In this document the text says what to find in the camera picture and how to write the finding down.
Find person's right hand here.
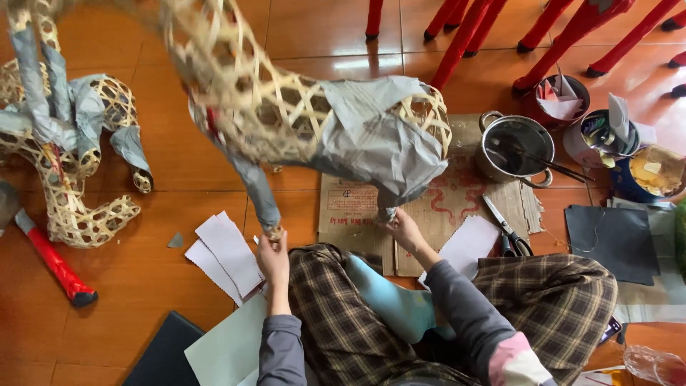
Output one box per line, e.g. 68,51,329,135
378,208,427,257

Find person's left hand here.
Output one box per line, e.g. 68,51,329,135
257,230,291,289

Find large bamboo frame grey paper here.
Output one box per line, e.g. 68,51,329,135
122,0,454,243

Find white paper sheet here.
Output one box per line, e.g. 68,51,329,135
184,238,246,308
417,214,503,286
194,210,265,299

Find flattened brown cardboard sheet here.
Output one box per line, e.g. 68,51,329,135
317,114,545,278

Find person's light blue sock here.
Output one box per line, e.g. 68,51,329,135
345,254,457,345

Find pale green paper sheet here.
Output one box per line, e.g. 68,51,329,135
184,292,269,386

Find black paper sheet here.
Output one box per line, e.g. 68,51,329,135
122,310,205,386

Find person's plaid trousers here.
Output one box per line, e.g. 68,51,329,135
287,242,619,386

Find dark glue brush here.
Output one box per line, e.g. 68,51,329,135
513,147,596,184

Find red bucket with paper scraps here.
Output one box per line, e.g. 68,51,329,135
534,73,591,128

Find dark grey paper sheet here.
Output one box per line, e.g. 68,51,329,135
564,205,661,286

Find white tub with paper scraps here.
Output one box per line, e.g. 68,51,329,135
562,94,658,169

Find red paper leg black hoof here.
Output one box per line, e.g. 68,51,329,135
0,179,99,308

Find smartphone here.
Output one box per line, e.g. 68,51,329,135
598,316,623,346

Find row of red paper legs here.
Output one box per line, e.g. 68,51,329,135
364,0,686,100

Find blue tin with yellow scraps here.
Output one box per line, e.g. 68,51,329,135
610,145,686,204

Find pile of light grey paper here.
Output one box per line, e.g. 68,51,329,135
611,197,686,324

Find clear plastic bottle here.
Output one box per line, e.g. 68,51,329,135
623,345,686,386

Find black-handled scissors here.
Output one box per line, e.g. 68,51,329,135
481,193,535,257

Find metal pot with handles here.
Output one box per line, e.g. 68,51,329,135
474,110,556,190

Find small bamboo frame grey paper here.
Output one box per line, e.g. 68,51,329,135
0,0,155,249

